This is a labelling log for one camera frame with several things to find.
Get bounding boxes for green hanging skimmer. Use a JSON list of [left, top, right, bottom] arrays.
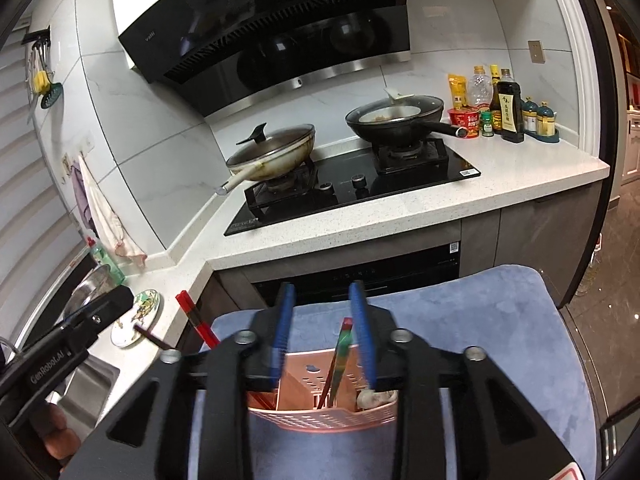
[[40, 82, 64, 109]]

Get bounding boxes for cream wok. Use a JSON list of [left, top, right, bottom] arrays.
[[217, 124, 317, 196]]

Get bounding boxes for black wok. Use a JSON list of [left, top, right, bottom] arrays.
[[345, 96, 468, 143]]

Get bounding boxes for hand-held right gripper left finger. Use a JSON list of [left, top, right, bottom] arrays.
[[62, 281, 298, 480]]

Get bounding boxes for pink perforated utensil holder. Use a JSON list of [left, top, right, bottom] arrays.
[[246, 347, 401, 433]]

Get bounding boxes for white hanging towel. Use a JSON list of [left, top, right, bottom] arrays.
[[77, 154, 148, 267]]

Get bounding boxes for person's left hand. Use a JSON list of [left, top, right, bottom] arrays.
[[42, 402, 83, 473]]

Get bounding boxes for red instant noodle cup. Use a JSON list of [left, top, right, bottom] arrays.
[[447, 106, 482, 138]]

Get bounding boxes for blue plush blanket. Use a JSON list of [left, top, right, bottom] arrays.
[[192, 264, 598, 480]]

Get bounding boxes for black wall utensil rail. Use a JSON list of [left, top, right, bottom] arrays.
[[22, 25, 53, 46]]

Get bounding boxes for yellow seasoning packet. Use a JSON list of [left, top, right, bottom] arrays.
[[447, 74, 471, 111]]

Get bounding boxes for white window blinds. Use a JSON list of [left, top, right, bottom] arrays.
[[0, 20, 91, 351]]

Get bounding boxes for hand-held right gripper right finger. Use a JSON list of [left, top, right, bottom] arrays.
[[348, 280, 583, 480]]

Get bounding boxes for black range hood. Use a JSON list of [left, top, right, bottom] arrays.
[[117, 0, 412, 117]]

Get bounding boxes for stainless steel sink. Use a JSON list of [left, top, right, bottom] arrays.
[[47, 350, 121, 431]]

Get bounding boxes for green seasoning jar set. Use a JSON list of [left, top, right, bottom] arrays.
[[520, 96, 558, 140]]

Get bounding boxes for glass wok lid black knob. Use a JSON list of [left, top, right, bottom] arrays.
[[226, 122, 316, 166]]

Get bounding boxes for clear plastic bottle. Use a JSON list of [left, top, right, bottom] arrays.
[[466, 66, 493, 111]]

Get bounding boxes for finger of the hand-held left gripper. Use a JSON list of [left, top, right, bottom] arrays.
[[54, 286, 135, 354]]

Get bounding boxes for dark soy sauce bottle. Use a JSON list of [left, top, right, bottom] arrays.
[[497, 68, 525, 143]]

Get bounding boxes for green dish soap bottle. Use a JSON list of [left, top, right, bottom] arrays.
[[86, 236, 126, 286]]

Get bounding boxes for patterned plate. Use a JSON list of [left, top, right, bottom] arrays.
[[110, 288, 163, 348]]

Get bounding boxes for black glass gas stove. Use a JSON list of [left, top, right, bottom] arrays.
[[223, 137, 482, 237]]

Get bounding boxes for green chopstick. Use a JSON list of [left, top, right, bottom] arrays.
[[330, 317, 354, 406]]

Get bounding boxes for yellow-capped sauce bottle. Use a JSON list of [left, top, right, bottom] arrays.
[[487, 64, 503, 135]]

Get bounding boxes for white ceramic spoon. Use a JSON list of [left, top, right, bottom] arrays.
[[356, 387, 399, 411]]

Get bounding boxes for dark red chopstick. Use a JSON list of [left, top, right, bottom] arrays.
[[320, 325, 348, 408], [133, 324, 172, 352]]

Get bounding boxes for stainless steel basin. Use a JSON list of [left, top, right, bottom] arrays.
[[62, 264, 121, 331]]

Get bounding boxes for purple hanging cloth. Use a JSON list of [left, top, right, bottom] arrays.
[[70, 165, 93, 231]]

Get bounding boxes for black built-in appliance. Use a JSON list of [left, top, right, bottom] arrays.
[[252, 242, 462, 311]]

